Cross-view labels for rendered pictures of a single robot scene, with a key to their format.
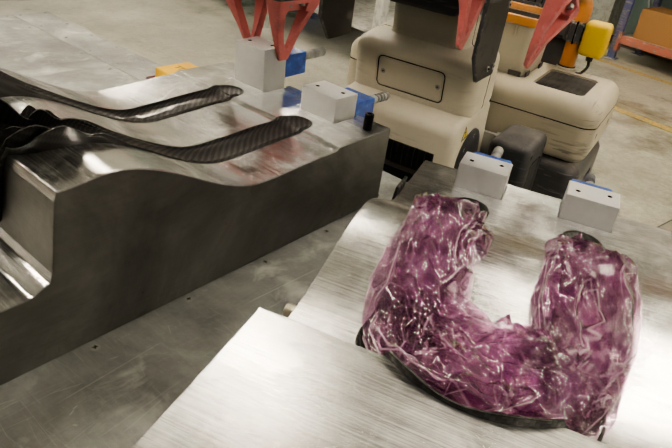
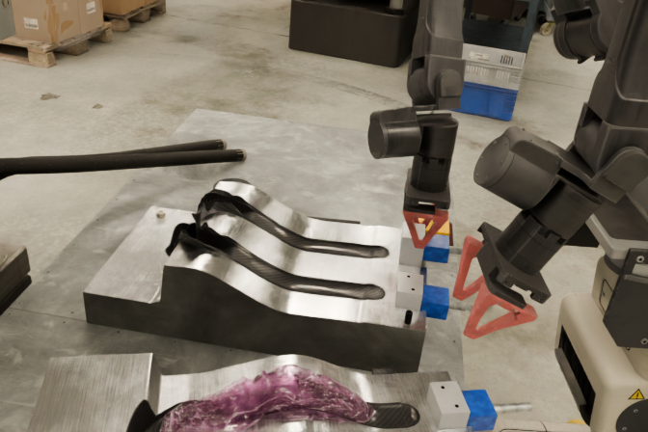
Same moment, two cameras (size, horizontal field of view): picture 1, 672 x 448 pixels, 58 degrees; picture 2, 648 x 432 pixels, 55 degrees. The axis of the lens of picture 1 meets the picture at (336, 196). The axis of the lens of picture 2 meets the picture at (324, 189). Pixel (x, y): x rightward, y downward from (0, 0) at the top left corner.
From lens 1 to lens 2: 0.65 m
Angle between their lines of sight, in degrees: 52
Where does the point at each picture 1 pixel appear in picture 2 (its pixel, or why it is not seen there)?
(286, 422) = (88, 387)
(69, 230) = (169, 283)
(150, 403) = not seen: hidden behind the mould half
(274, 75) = (411, 256)
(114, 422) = not seen: hidden behind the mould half
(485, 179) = (435, 406)
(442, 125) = (607, 371)
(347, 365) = (131, 391)
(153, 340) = (193, 356)
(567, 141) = not seen: outside the picture
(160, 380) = (171, 371)
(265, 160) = (313, 303)
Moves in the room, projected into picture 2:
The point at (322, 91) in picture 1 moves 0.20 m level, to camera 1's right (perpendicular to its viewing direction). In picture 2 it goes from (401, 281) to (494, 375)
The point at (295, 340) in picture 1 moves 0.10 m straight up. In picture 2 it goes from (137, 371) to (131, 303)
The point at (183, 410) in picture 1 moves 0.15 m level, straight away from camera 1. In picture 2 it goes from (79, 360) to (189, 309)
